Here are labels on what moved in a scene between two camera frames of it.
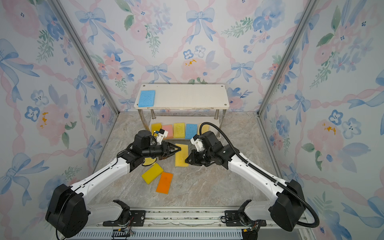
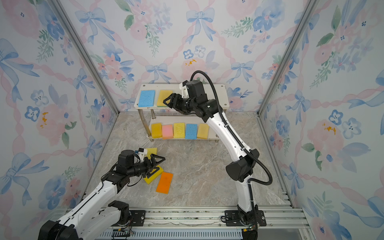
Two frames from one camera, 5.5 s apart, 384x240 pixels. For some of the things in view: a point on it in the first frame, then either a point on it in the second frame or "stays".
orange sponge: x=164 y=183 stays
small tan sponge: x=205 y=128 stays
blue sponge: x=146 y=98 stays
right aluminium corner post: x=310 y=6 stays
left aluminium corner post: x=89 y=57 stays
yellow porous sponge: x=179 y=130 stays
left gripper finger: x=178 y=148 to x=153 y=161
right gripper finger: x=190 y=160 to x=171 y=103
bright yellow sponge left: x=152 y=173 stays
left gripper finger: x=164 y=155 to x=149 y=174
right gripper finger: x=190 y=158 to x=172 y=98
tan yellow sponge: x=181 y=156 to x=163 y=94
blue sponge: x=191 y=130 stays
